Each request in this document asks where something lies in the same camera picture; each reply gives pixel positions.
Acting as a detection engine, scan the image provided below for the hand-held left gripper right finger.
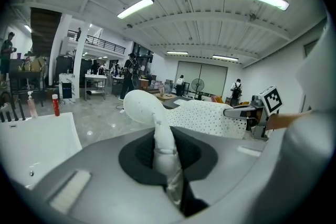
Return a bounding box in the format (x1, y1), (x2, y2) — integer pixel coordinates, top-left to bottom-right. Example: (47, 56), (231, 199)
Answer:
(170, 126), (279, 224)

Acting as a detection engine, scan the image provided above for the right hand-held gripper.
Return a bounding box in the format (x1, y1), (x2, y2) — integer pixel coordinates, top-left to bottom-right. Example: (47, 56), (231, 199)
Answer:
(223, 86), (284, 137)

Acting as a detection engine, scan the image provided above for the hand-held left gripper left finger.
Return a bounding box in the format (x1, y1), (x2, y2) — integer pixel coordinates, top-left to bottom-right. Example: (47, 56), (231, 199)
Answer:
(32, 129), (188, 224)

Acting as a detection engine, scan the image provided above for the white perforated bath mat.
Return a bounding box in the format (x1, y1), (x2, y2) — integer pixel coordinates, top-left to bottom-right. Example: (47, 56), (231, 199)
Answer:
(123, 89), (247, 205)

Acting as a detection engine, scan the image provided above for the white bathtub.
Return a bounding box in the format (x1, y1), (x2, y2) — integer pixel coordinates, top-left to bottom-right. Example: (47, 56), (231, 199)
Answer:
(0, 112), (83, 191)

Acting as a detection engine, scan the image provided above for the person's right forearm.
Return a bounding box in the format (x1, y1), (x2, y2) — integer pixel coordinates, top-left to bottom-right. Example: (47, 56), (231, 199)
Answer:
(266, 110), (313, 131)

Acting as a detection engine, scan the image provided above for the black floor fan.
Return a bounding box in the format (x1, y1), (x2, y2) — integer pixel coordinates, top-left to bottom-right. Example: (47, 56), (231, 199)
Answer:
(191, 78), (205, 100)

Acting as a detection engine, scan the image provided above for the black bathtub faucet set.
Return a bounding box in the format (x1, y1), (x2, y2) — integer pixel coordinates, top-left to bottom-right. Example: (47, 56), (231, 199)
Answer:
(0, 91), (27, 123)

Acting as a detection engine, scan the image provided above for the large grey window blind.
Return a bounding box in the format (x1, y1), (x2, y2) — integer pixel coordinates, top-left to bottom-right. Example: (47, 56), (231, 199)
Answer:
(175, 60), (228, 98)

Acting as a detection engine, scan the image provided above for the round wooden table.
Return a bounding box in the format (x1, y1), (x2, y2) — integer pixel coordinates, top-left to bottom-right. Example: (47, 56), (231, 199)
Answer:
(156, 93), (178, 102)

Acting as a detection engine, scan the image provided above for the person's grey hoodie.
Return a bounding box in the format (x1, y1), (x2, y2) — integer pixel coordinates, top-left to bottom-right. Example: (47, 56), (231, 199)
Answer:
(295, 12), (333, 119)

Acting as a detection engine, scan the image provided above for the red bottle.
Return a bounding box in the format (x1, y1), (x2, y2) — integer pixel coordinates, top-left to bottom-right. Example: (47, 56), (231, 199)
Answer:
(51, 93), (61, 117)

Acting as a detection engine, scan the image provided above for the pink spray bottle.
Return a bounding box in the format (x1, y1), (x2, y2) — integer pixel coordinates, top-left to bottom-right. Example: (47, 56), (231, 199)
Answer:
(27, 91), (39, 119)

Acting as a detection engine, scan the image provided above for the metal table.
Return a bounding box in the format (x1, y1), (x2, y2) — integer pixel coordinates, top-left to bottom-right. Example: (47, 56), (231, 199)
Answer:
(84, 73), (108, 101)

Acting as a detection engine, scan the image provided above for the dark cluttered shelf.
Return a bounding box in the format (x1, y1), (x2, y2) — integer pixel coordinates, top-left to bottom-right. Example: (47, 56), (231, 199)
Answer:
(9, 56), (48, 95)

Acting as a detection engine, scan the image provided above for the black mezzanine railing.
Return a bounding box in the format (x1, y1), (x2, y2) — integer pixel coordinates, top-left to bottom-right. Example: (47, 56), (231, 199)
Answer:
(67, 29), (126, 55)

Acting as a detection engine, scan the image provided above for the dark staircase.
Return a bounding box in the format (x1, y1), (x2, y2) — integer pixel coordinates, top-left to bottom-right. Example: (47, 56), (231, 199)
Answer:
(30, 7), (62, 57)

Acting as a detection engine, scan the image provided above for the white marble pedestal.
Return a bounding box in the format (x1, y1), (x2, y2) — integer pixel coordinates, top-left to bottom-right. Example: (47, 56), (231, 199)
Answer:
(59, 73), (76, 105)

